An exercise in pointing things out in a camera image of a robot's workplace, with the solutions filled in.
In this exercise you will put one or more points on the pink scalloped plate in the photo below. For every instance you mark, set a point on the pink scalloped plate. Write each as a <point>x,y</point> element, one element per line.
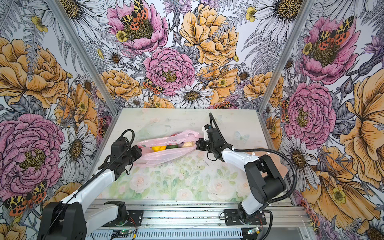
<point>283,170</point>

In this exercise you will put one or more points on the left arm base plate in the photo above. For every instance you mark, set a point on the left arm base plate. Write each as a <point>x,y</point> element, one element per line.
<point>133,218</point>

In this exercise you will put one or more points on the right aluminium frame post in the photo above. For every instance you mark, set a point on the right aluminium frame post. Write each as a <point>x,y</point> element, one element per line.
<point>291,40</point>

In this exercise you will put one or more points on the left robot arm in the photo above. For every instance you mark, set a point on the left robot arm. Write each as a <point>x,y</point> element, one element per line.
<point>67,219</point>

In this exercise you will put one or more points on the right green circuit board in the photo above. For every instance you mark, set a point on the right green circuit board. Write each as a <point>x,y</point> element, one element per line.
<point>253,231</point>

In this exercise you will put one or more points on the left green circuit board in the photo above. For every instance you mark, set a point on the left green circuit board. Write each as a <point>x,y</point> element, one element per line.
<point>120,234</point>

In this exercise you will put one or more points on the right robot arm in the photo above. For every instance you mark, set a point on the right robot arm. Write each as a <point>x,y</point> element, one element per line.
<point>266,183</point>

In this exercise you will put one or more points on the cream garlic bulb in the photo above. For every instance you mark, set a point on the cream garlic bulb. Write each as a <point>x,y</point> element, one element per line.
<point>188,144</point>

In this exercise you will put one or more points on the dark green avocado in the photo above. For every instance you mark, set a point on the dark green avocado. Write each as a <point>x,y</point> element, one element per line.
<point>172,147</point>

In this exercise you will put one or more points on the white vented cable duct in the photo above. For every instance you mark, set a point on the white vented cable duct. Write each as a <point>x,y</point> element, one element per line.
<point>171,234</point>

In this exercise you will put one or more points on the left aluminium frame post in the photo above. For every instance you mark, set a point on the left aluminium frame post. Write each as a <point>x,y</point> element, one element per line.
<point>70,30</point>

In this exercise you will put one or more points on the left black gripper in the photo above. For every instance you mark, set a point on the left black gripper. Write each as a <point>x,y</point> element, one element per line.
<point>137,151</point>

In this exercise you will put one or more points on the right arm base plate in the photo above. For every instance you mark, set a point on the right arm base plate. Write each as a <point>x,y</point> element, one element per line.
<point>235,217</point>

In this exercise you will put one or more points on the aluminium mounting rail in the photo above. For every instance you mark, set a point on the aluminium mounting rail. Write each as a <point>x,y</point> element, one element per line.
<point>205,214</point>

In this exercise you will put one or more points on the pink plastic bag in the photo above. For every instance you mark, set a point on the pink plastic bag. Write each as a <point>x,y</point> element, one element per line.
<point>150,158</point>

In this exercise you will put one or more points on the yellow banana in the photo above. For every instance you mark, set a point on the yellow banana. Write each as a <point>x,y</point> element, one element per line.
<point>159,148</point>

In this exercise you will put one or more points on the aluminium frame post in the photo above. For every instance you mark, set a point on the aluminium frame post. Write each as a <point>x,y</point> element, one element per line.
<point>291,40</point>
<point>70,30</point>

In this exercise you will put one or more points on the green circuit board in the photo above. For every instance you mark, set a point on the green circuit board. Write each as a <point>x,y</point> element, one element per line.
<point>120,234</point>
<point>253,231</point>

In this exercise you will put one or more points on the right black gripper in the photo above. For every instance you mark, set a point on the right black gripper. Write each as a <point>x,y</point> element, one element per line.
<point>200,146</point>

